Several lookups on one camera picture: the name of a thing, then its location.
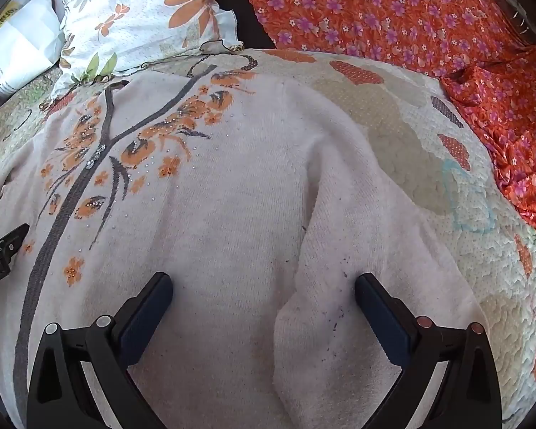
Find dark cloth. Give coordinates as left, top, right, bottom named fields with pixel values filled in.
left=208, top=0, right=275, bottom=50

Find white plastic bag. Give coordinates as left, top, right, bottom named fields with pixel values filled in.
left=0, top=0, right=68, bottom=101

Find quilted heart-print bedspread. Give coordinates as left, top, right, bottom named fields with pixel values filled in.
left=0, top=49, right=536, bottom=429

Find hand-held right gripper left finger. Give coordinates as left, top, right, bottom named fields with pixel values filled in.
left=27, top=272, right=174, bottom=429

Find floral pillow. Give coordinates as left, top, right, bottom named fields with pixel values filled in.
left=51, top=0, right=244, bottom=99

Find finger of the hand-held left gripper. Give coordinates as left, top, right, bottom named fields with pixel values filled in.
left=0, top=223, right=30, bottom=262

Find orange floral cloth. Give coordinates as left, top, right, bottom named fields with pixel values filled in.
left=221, top=0, right=536, bottom=244

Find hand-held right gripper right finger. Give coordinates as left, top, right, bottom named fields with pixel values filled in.
left=355, top=272, right=503, bottom=429

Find white knit floral sweater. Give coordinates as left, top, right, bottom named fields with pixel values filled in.
left=0, top=65, right=492, bottom=429

